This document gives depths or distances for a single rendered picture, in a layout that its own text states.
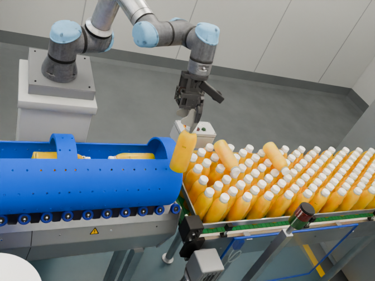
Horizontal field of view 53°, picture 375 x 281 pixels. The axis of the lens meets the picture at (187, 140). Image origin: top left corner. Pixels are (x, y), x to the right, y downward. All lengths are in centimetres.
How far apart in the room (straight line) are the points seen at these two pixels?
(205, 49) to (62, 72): 74
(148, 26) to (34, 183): 62
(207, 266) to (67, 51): 106
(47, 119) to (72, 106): 13
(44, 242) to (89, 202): 27
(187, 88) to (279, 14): 376
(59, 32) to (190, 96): 65
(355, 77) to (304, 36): 138
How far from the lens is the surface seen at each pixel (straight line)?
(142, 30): 114
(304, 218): 155
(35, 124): 177
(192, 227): 157
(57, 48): 166
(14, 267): 130
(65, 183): 134
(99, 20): 164
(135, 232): 165
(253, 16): 476
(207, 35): 116
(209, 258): 170
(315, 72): 578
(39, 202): 136
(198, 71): 119
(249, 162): 187
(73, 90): 171
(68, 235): 157
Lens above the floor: 215
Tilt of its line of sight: 36 degrees down
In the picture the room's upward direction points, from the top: 24 degrees clockwise
